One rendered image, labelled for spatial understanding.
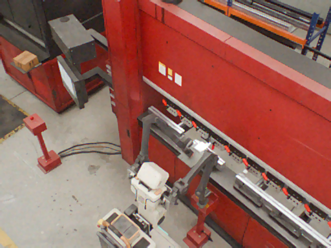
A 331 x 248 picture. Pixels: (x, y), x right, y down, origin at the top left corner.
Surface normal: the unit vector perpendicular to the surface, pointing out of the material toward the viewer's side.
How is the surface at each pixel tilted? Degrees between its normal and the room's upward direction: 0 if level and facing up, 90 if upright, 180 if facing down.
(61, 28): 1
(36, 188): 0
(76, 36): 1
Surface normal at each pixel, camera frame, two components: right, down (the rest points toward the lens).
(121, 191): 0.00, -0.69
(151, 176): -0.50, -0.07
